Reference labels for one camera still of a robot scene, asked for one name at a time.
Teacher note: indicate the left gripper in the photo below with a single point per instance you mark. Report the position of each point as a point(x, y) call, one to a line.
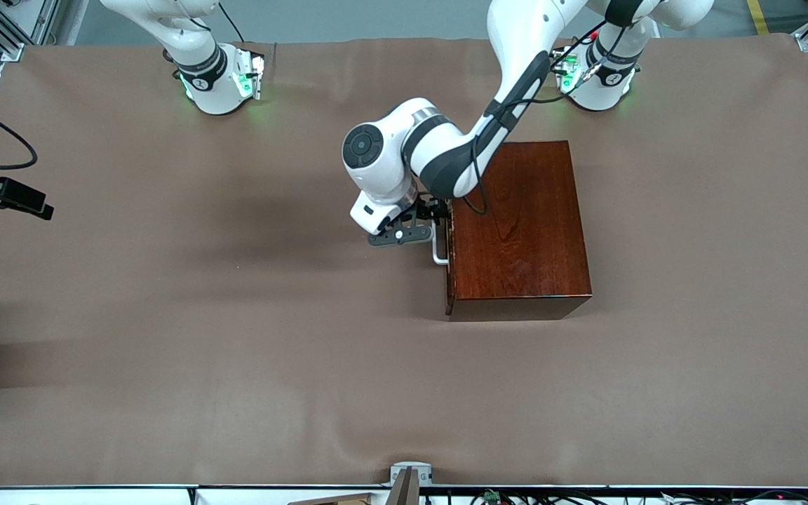
point(426, 209)

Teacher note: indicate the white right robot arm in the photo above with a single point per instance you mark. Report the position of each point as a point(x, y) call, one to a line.
point(207, 91)

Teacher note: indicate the dark brown wooden cabinet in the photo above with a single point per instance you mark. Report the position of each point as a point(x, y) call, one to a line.
point(530, 231)

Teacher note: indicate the grey camera bracket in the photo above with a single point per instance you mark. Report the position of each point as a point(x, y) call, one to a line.
point(411, 468)

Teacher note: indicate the brown table cover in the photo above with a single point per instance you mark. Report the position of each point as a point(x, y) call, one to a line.
point(236, 386)

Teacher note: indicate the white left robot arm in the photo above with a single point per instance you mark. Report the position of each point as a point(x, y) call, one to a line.
point(516, 42)

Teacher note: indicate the white table edge rail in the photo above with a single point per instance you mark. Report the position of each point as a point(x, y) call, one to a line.
point(95, 496)

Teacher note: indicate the tan wooden board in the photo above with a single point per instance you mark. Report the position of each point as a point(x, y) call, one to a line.
point(348, 499)

